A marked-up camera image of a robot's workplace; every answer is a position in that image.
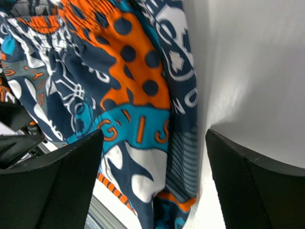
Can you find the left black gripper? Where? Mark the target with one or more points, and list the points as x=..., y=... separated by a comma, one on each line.
x=15, y=140

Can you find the blue orange patterned shorts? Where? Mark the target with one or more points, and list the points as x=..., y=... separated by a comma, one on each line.
x=122, y=66

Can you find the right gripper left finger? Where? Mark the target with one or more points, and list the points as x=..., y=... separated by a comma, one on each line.
x=52, y=191

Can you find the aluminium mounting rail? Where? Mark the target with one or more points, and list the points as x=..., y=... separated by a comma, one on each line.
x=100, y=217

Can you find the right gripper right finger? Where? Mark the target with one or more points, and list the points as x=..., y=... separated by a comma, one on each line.
x=255, y=191

